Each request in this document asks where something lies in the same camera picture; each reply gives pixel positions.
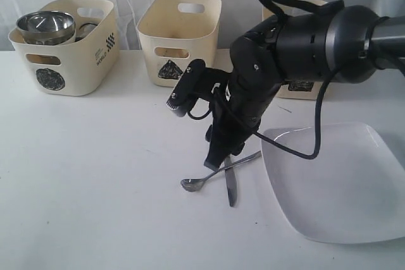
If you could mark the cream bin with circle mark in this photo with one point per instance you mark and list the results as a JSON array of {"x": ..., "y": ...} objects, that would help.
[{"x": 76, "y": 68}]

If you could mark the steel spoon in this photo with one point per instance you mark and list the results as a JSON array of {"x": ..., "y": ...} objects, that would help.
[{"x": 196, "y": 184}]

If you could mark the steel table knife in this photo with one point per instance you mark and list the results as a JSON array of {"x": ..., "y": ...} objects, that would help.
[{"x": 231, "y": 182}]

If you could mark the steel bowl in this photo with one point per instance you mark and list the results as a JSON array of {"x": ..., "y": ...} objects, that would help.
[{"x": 48, "y": 28}]

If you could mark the cream bin with triangle mark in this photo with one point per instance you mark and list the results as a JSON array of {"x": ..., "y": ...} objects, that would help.
[{"x": 172, "y": 33}]

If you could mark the steel cup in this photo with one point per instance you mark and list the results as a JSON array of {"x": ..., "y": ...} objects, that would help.
[{"x": 85, "y": 30}]

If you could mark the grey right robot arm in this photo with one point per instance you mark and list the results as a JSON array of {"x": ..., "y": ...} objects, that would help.
[{"x": 346, "y": 47}]

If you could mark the white square plate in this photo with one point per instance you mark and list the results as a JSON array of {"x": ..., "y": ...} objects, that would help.
[{"x": 353, "y": 192}]

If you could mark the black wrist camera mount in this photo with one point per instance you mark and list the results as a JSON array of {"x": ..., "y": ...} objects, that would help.
[{"x": 197, "y": 82}]

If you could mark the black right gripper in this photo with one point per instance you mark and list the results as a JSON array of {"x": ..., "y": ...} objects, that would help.
[{"x": 251, "y": 86}]

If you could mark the cream bin with square mark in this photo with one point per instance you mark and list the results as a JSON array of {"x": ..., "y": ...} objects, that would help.
[{"x": 303, "y": 90}]

